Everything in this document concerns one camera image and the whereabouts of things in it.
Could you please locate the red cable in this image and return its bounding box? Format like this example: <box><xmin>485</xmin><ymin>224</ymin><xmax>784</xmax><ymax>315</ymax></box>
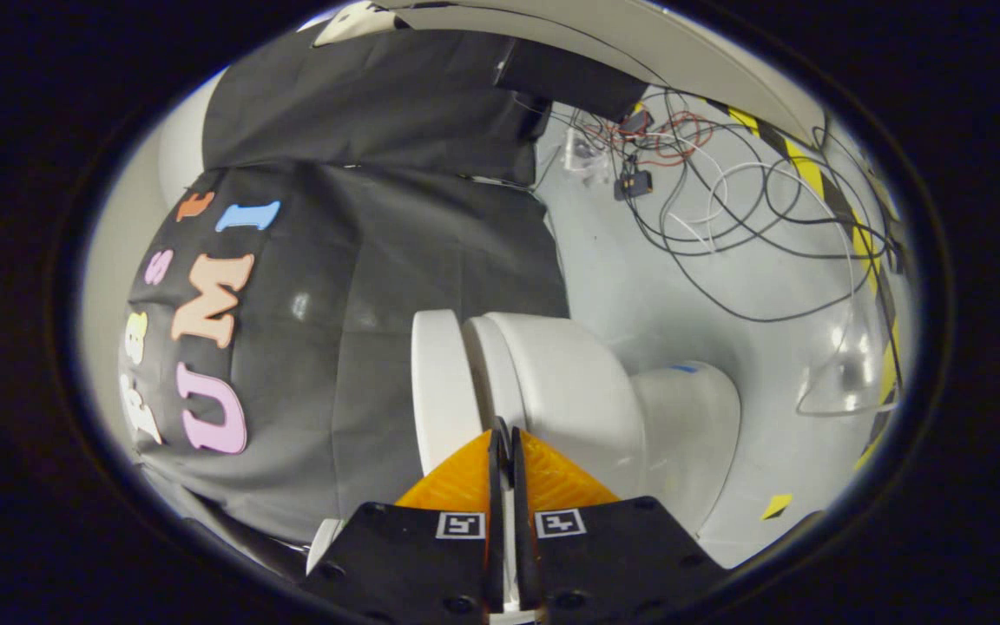
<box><xmin>582</xmin><ymin>109</ymin><xmax>718</xmax><ymax>170</ymax></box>

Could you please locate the clear plastic cover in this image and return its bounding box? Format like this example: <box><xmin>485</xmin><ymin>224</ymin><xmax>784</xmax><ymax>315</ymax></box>
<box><xmin>793</xmin><ymin>299</ymin><xmax>902</xmax><ymax>419</ymax></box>

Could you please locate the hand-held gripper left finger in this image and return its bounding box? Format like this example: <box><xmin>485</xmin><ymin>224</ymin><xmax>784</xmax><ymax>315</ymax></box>
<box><xmin>299</xmin><ymin>417</ymin><xmax>507</xmax><ymax>625</ymax></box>

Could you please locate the small black adapter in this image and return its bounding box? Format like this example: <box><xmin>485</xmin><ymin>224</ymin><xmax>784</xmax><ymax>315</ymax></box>
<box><xmin>612</xmin><ymin>169</ymin><xmax>655</xmax><ymax>202</ymax></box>

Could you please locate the black box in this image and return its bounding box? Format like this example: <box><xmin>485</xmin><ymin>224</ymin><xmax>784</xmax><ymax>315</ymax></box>
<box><xmin>494</xmin><ymin>39</ymin><xmax>648</xmax><ymax>124</ymax></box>

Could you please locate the white cable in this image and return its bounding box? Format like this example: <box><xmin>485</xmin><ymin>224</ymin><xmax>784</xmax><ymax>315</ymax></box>
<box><xmin>648</xmin><ymin>130</ymin><xmax>865</xmax><ymax>348</ymax></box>

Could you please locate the white toilet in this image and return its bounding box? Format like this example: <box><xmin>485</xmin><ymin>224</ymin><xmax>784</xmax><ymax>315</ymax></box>
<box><xmin>463</xmin><ymin>311</ymin><xmax>741</xmax><ymax>543</ymax></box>

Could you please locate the yellow black hazard tape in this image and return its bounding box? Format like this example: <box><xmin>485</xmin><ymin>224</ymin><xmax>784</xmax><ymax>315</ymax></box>
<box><xmin>704</xmin><ymin>97</ymin><xmax>905</xmax><ymax>474</ymax></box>

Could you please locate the tangle of black cables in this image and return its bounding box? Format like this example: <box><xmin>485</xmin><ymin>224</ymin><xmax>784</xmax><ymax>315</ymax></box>
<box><xmin>543</xmin><ymin>82</ymin><xmax>905</xmax><ymax>324</ymax></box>

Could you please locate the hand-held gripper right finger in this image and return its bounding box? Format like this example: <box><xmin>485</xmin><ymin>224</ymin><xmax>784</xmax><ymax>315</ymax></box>
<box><xmin>512</xmin><ymin>424</ymin><xmax>728</xmax><ymax>625</ymax></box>

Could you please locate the black backdrop cloth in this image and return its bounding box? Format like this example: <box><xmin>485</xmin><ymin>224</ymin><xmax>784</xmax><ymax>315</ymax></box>
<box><xmin>118</xmin><ymin>22</ymin><xmax>648</xmax><ymax>565</ymax></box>

